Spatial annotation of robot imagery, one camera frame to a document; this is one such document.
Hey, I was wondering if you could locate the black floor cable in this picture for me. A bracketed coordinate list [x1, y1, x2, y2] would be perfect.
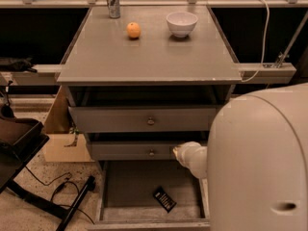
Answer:
[24, 166, 96, 225]

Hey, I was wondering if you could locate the grey middle drawer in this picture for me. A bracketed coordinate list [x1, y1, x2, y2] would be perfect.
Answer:
[87, 141, 183, 161]

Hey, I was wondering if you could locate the orange fruit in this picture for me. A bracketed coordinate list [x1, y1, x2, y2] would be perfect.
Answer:
[126, 22, 141, 39]

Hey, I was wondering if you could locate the grey top drawer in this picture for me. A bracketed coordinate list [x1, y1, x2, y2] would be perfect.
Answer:
[68, 106, 217, 133]

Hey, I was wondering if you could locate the metal rail frame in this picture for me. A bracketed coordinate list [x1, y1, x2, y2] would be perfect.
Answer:
[1, 0, 295, 86]

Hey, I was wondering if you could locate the grey bottom drawer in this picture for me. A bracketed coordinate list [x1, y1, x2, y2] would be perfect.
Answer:
[87, 160, 210, 231]

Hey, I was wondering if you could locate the black bag on rail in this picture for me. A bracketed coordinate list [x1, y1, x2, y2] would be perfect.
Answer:
[0, 57, 37, 73]

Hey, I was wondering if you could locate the white cable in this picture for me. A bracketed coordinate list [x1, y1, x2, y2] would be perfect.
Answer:
[241, 0, 271, 83]

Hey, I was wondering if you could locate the black chair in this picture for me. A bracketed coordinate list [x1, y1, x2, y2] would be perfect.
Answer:
[0, 104, 95, 231]

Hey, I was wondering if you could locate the white bowl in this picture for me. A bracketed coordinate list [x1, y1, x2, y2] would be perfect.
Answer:
[167, 12, 198, 38]

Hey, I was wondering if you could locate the grey drawer cabinet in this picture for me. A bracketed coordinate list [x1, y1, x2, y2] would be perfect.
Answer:
[58, 6, 241, 161]

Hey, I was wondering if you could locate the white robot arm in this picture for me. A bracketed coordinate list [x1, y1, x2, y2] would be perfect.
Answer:
[173, 83, 308, 231]

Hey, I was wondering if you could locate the silver drink can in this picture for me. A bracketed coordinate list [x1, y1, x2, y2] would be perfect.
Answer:
[106, 0, 120, 18]

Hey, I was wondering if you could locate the cardboard box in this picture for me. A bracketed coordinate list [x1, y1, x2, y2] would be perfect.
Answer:
[43, 88, 91, 163]

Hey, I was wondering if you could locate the grey drawer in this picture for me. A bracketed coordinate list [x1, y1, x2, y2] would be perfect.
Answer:
[87, 141, 183, 161]
[68, 106, 217, 133]
[87, 160, 210, 231]

